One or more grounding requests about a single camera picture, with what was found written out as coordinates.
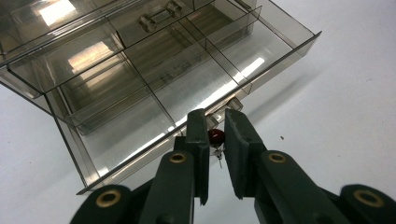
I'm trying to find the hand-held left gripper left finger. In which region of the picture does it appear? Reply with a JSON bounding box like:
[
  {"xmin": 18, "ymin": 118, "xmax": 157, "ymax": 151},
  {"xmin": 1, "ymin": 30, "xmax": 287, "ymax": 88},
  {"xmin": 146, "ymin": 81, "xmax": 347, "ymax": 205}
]
[{"xmin": 138, "ymin": 108, "xmax": 211, "ymax": 224}]

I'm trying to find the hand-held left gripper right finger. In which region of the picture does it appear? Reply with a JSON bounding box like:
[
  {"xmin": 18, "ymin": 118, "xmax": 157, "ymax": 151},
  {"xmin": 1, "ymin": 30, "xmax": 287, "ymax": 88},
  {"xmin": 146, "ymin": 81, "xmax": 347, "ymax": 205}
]
[{"xmin": 223, "ymin": 108, "xmax": 353, "ymax": 224}]

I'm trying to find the red bead earring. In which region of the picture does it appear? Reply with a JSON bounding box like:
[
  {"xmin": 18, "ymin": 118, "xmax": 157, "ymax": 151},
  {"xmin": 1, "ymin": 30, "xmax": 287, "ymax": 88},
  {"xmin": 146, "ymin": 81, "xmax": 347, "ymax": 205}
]
[{"xmin": 207, "ymin": 128, "xmax": 226, "ymax": 169}]

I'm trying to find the smoky transparent drawer cabinet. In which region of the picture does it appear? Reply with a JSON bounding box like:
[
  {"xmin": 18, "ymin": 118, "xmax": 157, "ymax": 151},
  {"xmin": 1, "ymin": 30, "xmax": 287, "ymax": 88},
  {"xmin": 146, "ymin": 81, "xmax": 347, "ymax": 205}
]
[{"xmin": 0, "ymin": 0, "xmax": 275, "ymax": 118}]

